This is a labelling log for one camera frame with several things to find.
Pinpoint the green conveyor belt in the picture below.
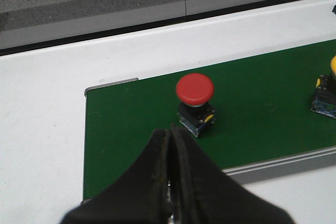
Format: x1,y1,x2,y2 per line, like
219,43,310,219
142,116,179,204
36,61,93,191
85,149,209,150
83,40,335,199

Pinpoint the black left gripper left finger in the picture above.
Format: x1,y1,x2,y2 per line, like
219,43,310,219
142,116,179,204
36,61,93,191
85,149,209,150
61,129,171,223

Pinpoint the aluminium conveyor side rail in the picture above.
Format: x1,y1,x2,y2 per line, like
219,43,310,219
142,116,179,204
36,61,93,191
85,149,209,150
222,146,335,185

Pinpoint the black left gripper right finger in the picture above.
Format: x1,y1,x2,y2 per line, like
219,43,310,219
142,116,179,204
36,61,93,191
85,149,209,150
169,125,294,223

